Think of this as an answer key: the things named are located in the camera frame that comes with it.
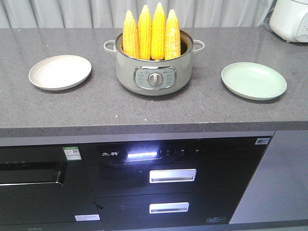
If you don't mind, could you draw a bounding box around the pale speckled corn cob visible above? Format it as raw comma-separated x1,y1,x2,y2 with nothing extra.
165,9,181,60

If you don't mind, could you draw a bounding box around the yellow corn cob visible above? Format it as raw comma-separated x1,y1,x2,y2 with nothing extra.
122,10,140,59
138,5,152,60
151,2,166,61

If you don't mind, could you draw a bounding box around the light green round plate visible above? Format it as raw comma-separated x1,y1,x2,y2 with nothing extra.
221,62,287,101

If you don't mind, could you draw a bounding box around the beige round plate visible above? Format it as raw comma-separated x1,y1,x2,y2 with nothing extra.
28,55,92,91

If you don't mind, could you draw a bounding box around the green electric cooking pot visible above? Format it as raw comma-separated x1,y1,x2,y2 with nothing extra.
103,31,205,96

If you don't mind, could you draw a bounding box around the black disinfection cabinet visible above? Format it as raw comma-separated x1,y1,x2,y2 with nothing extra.
79,136,271,231

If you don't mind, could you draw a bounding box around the green energy label sticker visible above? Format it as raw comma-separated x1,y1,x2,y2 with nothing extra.
63,146,82,161

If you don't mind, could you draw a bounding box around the grey cabinet door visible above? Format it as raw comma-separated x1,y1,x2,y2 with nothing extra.
231,130,308,225

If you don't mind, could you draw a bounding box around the grey pleated curtain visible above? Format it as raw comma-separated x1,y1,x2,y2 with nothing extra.
0,0,276,28

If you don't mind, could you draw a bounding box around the upper silver drawer handle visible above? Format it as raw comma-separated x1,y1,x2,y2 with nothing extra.
149,168,197,183

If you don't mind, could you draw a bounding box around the silver drawer handle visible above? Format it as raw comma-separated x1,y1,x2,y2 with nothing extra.
149,168,197,183
149,202,190,214

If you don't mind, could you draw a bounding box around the lower silver drawer handle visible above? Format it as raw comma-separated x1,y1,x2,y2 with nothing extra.
149,202,190,214

